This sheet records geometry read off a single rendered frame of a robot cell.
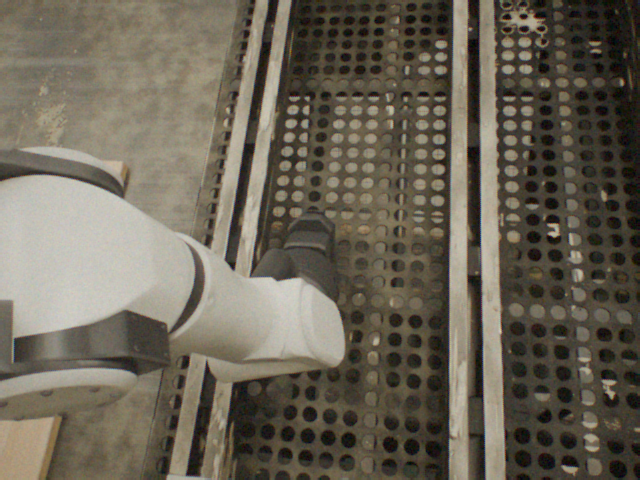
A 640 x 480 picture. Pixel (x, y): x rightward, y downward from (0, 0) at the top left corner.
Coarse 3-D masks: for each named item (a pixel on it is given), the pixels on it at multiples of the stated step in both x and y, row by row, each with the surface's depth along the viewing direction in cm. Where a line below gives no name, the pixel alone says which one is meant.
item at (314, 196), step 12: (312, 48) 135; (312, 60) 134; (312, 72) 134; (324, 72) 132; (312, 108) 133; (324, 108) 132; (324, 120) 132; (312, 168) 130; (312, 180) 130; (312, 192) 129; (312, 396) 127; (312, 408) 127; (540, 420) 105; (528, 432) 116
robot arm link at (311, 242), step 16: (304, 224) 66; (320, 224) 66; (288, 240) 64; (304, 240) 64; (320, 240) 64; (304, 256) 59; (320, 256) 61; (320, 272) 58; (336, 272) 61; (336, 288) 60
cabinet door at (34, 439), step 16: (0, 432) 73; (16, 432) 72; (32, 432) 72; (48, 432) 72; (0, 448) 72; (16, 448) 71; (32, 448) 71; (48, 448) 72; (0, 464) 71; (16, 464) 71; (32, 464) 70; (48, 464) 72
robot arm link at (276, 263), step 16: (272, 256) 54; (288, 256) 55; (256, 272) 51; (272, 272) 51; (288, 272) 53; (304, 272) 56; (320, 288) 55; (224, 368) 50; (240, 368) 50; (256, 368) 50; (272, 368) 50; (288, 368) 49; (304, 368) 50
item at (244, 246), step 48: (288, 0) 88; (288, 48) 87; (240, 96) 82; (288, 96) 89; (240, 144) 79; (240, 192) 78; (240, 240) 73; (192, 384) 66; (240, 384) 69; (192, 432) 64; (240, 432) 70
